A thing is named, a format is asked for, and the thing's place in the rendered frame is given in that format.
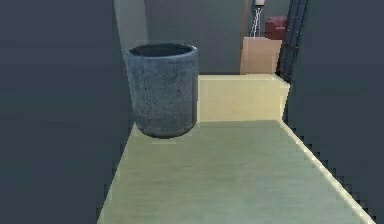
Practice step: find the red armchair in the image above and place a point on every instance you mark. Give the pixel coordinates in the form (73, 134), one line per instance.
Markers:
(276, 27)

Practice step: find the white floor lamp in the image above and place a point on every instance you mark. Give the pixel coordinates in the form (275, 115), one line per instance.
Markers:
(257, 18)

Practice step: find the grey round bin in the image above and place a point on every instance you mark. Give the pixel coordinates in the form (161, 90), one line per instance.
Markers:
(162, 93)

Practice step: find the black ladder shelf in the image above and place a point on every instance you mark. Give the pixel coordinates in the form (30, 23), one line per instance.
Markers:
(292, 40)

